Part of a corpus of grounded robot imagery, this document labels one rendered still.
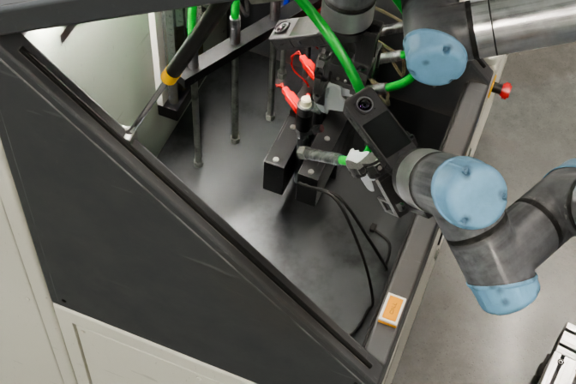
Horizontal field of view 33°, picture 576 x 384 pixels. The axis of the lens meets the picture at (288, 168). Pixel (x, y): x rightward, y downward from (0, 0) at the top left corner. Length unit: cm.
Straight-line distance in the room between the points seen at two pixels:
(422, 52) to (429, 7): 7
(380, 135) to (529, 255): 24
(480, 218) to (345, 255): 68
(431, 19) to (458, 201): 27
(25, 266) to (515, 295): 85
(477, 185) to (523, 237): 11
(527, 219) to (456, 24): 25
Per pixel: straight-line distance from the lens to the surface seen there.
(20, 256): 163
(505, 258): 110
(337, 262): 170
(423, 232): 161
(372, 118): 122
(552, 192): 117
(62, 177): 134
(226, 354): 157
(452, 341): 260
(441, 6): 123
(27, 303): 178
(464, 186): 104
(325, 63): 142
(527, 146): 303
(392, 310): 151
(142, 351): 172
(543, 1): 121
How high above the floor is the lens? 228
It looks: 53 degrees down
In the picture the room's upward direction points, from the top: 4 degrees clockwise
